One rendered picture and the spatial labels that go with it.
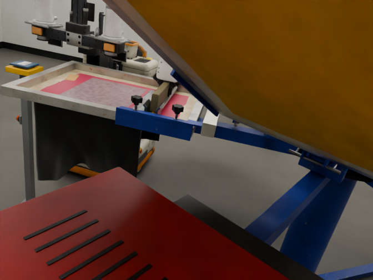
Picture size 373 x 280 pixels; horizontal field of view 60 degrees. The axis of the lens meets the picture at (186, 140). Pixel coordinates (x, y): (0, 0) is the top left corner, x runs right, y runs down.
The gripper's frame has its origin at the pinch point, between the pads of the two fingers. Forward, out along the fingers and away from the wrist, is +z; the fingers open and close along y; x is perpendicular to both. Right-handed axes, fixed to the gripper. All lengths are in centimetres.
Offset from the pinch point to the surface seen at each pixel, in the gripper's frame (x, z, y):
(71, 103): 29.5, 3.9, 30.3
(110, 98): 7.5, 6.5, 23.3
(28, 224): 107, -9, -3
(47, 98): 30, 4, 41
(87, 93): 8.1, 6.6, 33.7
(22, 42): -379, 91, 330
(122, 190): 93, -9, -12
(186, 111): 3.0, 6.3, -11.7
